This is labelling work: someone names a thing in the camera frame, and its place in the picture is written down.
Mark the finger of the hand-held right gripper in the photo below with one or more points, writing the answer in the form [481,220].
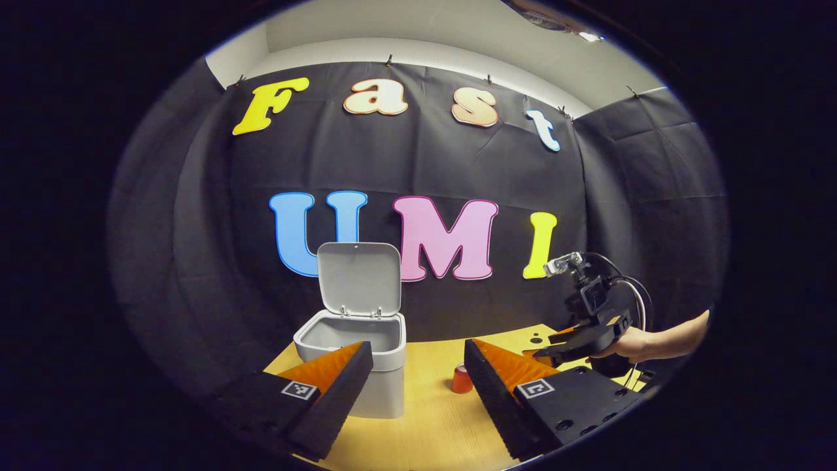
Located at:
[575,350]
[570,333]

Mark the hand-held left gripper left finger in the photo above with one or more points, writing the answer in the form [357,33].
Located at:
[340,399]

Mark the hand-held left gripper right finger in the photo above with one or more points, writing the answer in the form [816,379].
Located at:
[494,405]

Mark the red pop can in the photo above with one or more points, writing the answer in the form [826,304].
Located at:
[461,381]

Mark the white desktop garbage bin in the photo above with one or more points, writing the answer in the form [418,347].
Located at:
[359,281]

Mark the wooden desktop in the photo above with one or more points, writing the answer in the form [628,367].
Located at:
[431,425]

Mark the black backdrop cloth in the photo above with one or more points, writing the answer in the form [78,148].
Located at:
[418,170]

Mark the ceiling light panel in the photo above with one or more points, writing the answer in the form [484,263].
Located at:
[590,36]

